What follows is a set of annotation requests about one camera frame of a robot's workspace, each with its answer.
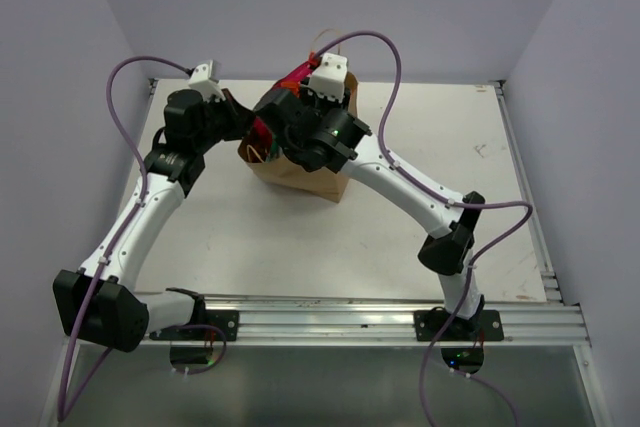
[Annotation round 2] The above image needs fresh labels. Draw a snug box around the green Fox's candy bag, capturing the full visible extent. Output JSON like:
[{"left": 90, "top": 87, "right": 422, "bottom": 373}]
[{"left": 265, "top": 139, "right": 282, "bottom": 162}]

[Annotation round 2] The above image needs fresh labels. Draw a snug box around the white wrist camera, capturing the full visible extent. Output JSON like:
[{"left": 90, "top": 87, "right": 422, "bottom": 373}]
[
  {"left": 301, "top": 53, "right": 348, "bottom": 102},
  {"left": 188, "top": 59, "right": 224, "bottom": 101}
]

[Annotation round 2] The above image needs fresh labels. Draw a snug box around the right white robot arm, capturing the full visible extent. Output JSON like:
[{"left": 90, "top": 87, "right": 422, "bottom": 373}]
[{"left": 254, "top": 88, "right": 484, "bottom": 340}]

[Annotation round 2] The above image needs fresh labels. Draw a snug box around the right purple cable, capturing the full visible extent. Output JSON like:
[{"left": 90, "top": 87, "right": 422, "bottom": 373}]
[{"left": 309, "top": 29, "right": 534, "bottom": 427}]

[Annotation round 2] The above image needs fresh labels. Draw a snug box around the pink snack bag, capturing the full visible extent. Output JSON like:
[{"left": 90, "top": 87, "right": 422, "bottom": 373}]
[{"left": 282, "top": 60, "right": 318, "bottom": 83}]

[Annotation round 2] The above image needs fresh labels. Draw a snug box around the aluminium mounting rail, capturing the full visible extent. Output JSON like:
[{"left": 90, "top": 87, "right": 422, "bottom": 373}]
[{"left": 204, "top": 296, "right": 589, "bottom": 347}]

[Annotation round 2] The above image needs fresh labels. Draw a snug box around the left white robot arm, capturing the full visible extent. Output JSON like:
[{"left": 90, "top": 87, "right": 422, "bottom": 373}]
[{"left": 53, "top": 89, "right": 254, "bottom": 352}]

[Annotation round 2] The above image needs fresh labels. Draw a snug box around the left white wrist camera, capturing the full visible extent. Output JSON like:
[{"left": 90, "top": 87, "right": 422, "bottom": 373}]
[{"left": 188, "top": 59, "right": 224, "bottom": 101}]

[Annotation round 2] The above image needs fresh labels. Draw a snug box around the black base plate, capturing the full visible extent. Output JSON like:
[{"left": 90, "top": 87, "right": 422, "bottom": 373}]
[
  {"left": 413, "top": 307, "right": 505, "bottom": 342},
  {"left": 149, "top": 310, "right": 240, "bottom": 342}
]

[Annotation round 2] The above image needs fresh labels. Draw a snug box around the brown paper bag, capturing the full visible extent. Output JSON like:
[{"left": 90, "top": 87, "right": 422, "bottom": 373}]
[{"left": 236, "top": 28, "right": 359, "bottom": 204}]

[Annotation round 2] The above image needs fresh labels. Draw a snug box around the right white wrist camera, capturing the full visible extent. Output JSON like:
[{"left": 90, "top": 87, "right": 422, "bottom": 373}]
[{"left": 301, "top": 53, "right": 348, "bottom": 102}]

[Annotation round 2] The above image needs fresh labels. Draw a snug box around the orange red snack bag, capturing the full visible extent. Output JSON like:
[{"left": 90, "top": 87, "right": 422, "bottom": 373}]
[{"left": 278, "top": 79, "right": 300, "bottom": 97}]

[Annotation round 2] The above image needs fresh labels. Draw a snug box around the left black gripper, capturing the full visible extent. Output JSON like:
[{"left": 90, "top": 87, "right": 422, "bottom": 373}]
[{"left": 193, "top": 88, "right": 257, "bottom": 153}]

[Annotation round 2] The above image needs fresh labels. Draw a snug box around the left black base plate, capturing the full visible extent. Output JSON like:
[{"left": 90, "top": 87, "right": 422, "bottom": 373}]
[{"left": 149, "top": 310, "right": 240, "bottom": 342}]

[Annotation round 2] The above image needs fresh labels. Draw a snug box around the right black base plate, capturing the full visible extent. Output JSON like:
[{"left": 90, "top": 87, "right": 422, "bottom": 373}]
[{"left": 413, "top": 307, "right": 505, "bottom": 342}]

